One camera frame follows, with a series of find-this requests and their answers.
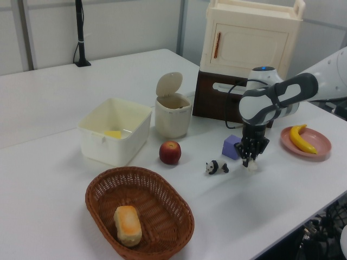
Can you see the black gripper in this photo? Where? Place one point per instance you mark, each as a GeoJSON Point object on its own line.
{"type": "Point", "coordinates": [252, 146]}

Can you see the white paper ball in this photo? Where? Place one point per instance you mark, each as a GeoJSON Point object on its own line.
{"type": "Point", "coordinates": [253, 167]}

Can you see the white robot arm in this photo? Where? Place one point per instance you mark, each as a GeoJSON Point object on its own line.
{"type": "Point", "coordinates": [271, 105]}

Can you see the beige small trash can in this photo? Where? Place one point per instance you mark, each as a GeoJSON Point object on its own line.
{"type": "Point", "coordinates": [170, 124]}

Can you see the beige trash can lid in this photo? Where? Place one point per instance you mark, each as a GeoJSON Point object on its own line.
{"type": "Point", "coordinates": [169, 84]}

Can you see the purple foam cube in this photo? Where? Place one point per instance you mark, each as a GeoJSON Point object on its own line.
{"type": "Point", "coordinates": [229, 147]}

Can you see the black white panda figurine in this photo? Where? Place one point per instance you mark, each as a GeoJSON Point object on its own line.
{"type": "Point", "coordinates": [217, 166]}

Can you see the yellow toy banana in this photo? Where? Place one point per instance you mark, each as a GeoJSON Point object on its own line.
{"type": "Point", "coordinates": [296, 138]}

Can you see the pink round plate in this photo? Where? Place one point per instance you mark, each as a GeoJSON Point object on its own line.
{"type": "Point", "coordinates": [320, 140]}

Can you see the red toy apple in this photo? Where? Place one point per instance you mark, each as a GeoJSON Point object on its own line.
{"type": "Point", "coordinates": [169, 154]}

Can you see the brown wicker basket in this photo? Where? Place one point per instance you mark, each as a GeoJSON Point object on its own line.
{"type": "Point", "coordinates": [162, 195]}

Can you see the cream toy cabinet brown base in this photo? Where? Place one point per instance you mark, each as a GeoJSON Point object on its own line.
{"type": "Point", "coordinates": [252, 40]}

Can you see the cream square plastic bin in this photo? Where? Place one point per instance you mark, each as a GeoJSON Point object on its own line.
{"type": "Point", "coordinates": [114, 151]}

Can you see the toy bread loaf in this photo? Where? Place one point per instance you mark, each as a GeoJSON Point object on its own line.
{"type": "Point", "coordinates": [127, 224]}

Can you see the yellow foam block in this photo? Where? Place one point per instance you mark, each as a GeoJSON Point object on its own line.
{"type": "Point", "coordinates": [112, 134]}

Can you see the black camera stand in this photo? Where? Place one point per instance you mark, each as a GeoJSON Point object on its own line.
{"type": "Point", "coordinates": [79, 27]}

